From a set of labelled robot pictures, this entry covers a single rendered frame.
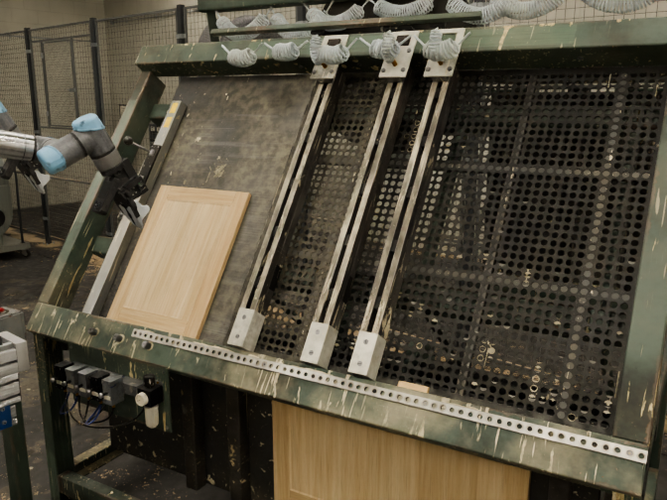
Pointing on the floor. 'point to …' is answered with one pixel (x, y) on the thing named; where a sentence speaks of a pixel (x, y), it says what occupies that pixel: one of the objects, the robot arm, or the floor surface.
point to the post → (17, 458)
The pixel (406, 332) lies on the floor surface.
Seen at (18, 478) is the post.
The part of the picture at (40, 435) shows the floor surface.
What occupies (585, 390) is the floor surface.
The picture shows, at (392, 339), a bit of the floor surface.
